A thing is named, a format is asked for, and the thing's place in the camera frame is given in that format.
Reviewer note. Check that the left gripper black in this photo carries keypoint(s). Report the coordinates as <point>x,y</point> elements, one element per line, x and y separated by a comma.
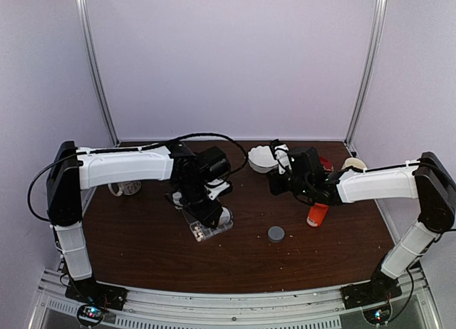
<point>206,216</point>

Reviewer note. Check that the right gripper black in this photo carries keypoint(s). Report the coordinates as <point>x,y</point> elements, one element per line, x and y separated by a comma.
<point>276,189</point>

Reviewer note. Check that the clear plastic pill organizer box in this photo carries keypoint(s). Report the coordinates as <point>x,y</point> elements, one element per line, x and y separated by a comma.
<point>201,233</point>

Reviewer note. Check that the orange pill bottle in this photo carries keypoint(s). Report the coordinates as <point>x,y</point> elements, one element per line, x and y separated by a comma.
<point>317,214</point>

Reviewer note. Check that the amber bottle with grey cap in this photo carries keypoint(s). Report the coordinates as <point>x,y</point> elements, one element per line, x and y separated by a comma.
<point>225,217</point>

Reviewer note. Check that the small white pill bottle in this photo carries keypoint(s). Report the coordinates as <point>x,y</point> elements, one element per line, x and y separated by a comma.
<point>176,200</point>

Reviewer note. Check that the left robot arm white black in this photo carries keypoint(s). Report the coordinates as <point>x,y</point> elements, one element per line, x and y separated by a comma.
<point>196,179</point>

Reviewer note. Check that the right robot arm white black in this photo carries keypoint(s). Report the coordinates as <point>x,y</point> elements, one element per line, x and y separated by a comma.
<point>301,173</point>

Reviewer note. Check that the white scalloped bowl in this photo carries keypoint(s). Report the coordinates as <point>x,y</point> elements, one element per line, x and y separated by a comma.
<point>261,160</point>

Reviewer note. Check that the red floral plate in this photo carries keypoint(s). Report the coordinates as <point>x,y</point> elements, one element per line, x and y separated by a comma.
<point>327,165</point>

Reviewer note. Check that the cream ceramic mug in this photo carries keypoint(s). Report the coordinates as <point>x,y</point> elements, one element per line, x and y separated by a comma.
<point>354,162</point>

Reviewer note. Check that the floral mug with orange liquid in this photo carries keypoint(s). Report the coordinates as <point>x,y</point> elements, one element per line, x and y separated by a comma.
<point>125,188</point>

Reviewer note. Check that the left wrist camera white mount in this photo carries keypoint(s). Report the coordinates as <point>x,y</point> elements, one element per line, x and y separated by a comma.
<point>216,187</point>

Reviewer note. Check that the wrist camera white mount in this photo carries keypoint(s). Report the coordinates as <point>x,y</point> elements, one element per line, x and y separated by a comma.
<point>280,152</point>
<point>216,187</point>

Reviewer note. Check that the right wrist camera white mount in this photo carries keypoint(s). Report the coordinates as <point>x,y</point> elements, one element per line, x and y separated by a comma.
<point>280,152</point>

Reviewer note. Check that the front aluminium rail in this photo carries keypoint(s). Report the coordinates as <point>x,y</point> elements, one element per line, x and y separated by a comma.
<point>312,308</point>

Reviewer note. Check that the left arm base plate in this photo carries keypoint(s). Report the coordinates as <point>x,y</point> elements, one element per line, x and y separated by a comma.
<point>97,300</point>

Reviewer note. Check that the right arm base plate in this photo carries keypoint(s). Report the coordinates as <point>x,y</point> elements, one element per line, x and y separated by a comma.
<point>373,299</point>

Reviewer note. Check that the right aluminium frame post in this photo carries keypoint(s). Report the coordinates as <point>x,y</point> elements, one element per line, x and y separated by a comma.
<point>372,52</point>

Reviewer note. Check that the aluminium frame post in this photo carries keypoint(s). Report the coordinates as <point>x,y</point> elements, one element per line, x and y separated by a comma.
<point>83,15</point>
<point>372,52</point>

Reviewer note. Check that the left aluminium frame post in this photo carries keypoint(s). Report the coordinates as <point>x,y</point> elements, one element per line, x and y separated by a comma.
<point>83,15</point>

